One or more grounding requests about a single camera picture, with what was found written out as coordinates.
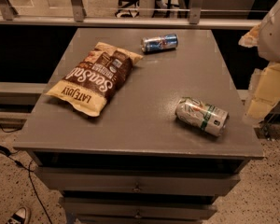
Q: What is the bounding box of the metal railing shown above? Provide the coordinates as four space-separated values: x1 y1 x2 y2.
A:
0 0 260 30

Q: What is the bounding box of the upper grey drawer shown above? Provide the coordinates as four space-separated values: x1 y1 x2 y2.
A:
35 167 240 196

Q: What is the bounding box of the grey drawer cabinet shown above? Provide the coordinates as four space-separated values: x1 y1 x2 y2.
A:
15 30 263 224

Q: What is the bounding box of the black floor cable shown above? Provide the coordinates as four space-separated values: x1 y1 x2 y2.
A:
0 117 54 224

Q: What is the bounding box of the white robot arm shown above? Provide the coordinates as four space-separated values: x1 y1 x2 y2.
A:
238 0 280 125

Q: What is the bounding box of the blue silver soda can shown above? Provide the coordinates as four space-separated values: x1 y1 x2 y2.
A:
141 34 178 53

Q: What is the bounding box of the lower grey drawer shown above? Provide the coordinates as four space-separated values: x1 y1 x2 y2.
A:
59 198 217 220

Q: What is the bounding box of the black white sneaker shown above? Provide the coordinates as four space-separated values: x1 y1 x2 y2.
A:
5 206 31 224

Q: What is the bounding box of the grey drawer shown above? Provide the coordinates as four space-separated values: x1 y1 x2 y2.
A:
59 198 217 220
35 167 240 196

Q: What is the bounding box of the black office chair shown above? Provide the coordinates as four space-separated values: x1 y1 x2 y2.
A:
115 0 139 18

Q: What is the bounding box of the white green 7up can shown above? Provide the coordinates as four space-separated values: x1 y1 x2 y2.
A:
175 97 229 136

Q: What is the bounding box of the brown yellow chip bag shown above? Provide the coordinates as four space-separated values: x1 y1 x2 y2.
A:
47 42 143 117

